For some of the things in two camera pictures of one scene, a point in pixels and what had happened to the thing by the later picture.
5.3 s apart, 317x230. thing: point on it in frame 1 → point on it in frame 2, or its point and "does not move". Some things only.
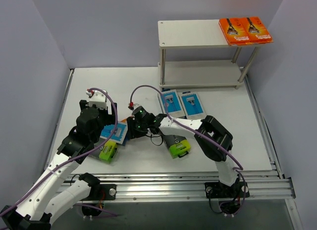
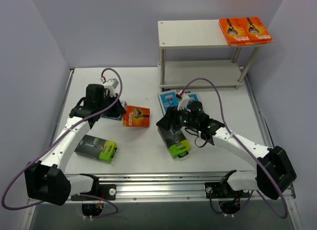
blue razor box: [174, 108] does not move
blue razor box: [119, 134] → [120, 117]
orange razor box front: [234, 31] does not move
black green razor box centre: [178, 146] does not move
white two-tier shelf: [198, 33] does not move
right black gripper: [132, 128] → [171, 117]
